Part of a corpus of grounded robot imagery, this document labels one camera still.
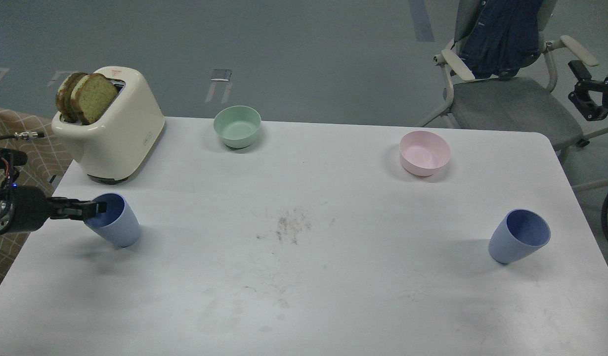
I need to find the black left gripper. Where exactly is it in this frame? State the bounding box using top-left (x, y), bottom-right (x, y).
top-left (0, 185), bottom-right (108, 235)

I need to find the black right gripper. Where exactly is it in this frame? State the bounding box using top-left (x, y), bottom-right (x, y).
top-left (568, 59), bottom-right (608, 122)

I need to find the blue cup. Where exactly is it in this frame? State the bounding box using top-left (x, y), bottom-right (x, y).
top-left (488, 208), bottom-right (551, 265)
top-left (84, 192), bottom-right (141, 248)

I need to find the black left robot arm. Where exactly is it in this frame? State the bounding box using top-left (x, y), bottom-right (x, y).
top-left (0, 148), bottom-right (112, 236)

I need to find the grey office chair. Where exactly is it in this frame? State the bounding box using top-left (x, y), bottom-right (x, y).
top-left (419, 0), bottom-right (598, 162)

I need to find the cream toaster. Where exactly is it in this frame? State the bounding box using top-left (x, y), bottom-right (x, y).
top-left (51, 67), bottom-right (165, 184)

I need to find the beige checkered cloth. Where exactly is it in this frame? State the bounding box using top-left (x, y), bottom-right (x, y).
top-left (0, 108), bottom-right (73, 285)

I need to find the blue denim jacket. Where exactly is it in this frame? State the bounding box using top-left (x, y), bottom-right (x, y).
top-left (459, 0), bottom-right (543, 79)

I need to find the toast slice back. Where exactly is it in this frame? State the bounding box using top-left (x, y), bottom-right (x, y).
top-left (55, 72), bottom-right (88, 123)

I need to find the toast slice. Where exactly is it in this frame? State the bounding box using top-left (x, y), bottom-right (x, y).
top-left (70, 73), bottom-right (119, 125)
top-left (55, 72), bottom-right (88, 123)

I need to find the toast slice front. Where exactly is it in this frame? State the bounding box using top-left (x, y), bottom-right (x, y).
top-left (70, 73), bottom-right (119, 125)

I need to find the pink bowl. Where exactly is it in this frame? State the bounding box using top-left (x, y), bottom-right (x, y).
top-left (399, 131), bottom-right (451, 177)

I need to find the green bowl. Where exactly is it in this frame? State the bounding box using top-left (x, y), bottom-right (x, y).
top-left (213, 105), bottom-right (262, 149)

